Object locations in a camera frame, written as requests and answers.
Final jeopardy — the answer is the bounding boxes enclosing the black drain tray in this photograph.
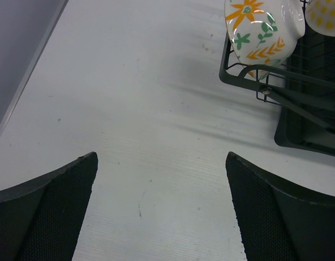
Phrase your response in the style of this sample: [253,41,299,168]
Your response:
[274,28,335,156]

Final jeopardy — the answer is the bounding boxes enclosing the floral orange green bowl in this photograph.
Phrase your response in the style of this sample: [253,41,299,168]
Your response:
[224,0,305,67]

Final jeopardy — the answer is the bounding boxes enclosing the aluminium table edge rail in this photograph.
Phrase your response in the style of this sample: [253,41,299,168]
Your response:
[0,1,67,136]

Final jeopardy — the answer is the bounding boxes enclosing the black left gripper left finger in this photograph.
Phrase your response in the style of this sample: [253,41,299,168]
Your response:
[0,152,98,260]

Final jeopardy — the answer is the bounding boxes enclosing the black wire dish rack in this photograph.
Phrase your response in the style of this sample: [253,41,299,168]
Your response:
[219,0,335,131]

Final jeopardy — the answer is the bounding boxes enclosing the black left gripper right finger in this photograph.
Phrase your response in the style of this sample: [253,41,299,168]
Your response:
[225,152,335,260]

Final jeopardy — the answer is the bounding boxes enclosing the yellow dotted white bowl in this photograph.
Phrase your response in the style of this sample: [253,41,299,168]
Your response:
[305,0,335,37]

